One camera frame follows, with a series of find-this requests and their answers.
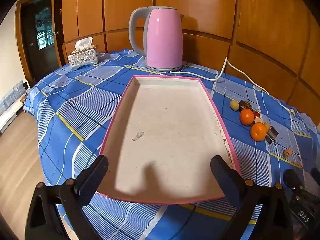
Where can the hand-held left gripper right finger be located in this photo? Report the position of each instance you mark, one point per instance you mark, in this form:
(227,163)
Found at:
(222,172)

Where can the bench with blue cushions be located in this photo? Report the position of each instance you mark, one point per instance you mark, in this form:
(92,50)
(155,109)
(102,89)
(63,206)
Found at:
(10,100)

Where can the small yellow round potato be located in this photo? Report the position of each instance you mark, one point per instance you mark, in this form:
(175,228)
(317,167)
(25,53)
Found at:
(234,105)

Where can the small orange carrot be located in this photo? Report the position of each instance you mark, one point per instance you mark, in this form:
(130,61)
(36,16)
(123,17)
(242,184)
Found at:
(287,153)

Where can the pink electric kettle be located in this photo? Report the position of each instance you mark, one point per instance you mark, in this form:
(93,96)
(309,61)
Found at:
(163,37)

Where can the grey kettle base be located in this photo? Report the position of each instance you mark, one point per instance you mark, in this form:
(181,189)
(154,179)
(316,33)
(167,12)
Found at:
(175,69)

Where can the wooden wardrobe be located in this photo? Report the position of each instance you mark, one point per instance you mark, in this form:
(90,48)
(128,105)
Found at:
(262,30)

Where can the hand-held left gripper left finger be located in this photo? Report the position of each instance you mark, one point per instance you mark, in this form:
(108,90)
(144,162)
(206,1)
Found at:
(96,172)

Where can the white tissue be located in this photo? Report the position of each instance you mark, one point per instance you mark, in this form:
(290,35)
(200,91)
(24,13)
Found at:
(83,43)

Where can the silver embossed tissue box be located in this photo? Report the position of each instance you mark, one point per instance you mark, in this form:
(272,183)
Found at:
(82,58)

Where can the orange mandarin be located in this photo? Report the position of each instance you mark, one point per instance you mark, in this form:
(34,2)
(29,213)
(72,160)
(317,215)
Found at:
(258,132)
(246,117)

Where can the dark wooden glass door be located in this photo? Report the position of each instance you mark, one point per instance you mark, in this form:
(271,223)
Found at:
(42,60)

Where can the blue checked tablecloth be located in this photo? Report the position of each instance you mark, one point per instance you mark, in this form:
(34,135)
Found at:
(75,110)

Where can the red cherry tomato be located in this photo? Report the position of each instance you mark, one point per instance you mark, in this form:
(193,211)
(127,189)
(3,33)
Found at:
(256,115)

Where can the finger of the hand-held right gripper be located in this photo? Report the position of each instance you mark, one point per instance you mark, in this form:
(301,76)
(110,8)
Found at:
(315,173)
(292,179)

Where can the pink rimmed white tray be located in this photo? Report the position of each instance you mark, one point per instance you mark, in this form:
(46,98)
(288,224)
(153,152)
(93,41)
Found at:
(170,130)

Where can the white power plug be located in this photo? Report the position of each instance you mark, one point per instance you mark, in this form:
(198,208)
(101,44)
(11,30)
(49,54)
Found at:
(292,111)

